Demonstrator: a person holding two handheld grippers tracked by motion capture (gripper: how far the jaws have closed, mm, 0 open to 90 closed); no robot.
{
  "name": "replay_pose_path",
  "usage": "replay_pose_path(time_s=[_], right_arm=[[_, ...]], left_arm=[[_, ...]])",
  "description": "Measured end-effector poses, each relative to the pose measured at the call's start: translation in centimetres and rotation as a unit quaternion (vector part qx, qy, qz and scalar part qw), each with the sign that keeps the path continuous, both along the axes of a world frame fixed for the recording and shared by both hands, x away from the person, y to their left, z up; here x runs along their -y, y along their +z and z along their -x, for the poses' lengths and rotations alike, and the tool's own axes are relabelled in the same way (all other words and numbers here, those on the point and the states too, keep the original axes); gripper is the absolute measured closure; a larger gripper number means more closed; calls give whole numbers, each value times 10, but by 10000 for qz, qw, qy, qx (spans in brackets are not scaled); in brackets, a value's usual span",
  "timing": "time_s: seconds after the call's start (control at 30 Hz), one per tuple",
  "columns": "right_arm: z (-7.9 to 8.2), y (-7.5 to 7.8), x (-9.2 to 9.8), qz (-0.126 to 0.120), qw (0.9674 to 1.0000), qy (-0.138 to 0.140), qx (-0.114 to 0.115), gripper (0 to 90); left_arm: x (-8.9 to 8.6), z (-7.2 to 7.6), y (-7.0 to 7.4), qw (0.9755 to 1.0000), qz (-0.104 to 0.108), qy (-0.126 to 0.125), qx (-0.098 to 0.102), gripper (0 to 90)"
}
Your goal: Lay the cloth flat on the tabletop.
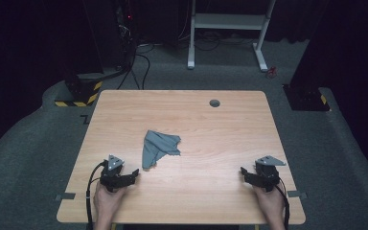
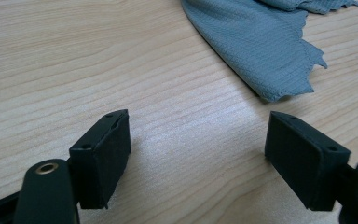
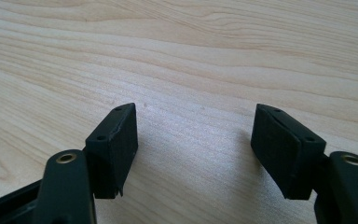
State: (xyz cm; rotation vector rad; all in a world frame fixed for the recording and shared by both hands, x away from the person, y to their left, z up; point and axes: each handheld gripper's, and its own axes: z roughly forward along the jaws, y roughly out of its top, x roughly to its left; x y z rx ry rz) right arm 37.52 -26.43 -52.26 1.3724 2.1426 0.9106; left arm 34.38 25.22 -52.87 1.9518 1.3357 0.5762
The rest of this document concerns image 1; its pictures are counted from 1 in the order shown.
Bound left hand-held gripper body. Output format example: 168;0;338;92
99;154;132;194

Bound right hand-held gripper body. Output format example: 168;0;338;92
250;155;287;194

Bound grey cloth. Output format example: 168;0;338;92
141;129;182;171

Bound person's left hand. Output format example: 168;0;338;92
93;181;128;221

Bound person's right hand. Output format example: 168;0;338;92
252;185;286;222

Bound grey tape strip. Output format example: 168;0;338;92
287;190;309;200
55;192;77;202

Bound black stand base yellow mark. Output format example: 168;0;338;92
282;83;331;112

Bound black yellow striped stand base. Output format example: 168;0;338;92
55;72;104;108

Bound small red object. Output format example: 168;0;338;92
265;65;278;80

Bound dark equipment rack red light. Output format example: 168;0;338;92
114;0;139;70

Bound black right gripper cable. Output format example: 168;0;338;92
275;183;291;230

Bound black floor cables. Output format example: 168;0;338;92
116;44;156;91

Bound cable bundle under stand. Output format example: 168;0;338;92
194;30;257;52

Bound white metal stand frame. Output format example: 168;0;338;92
187;0;277;73

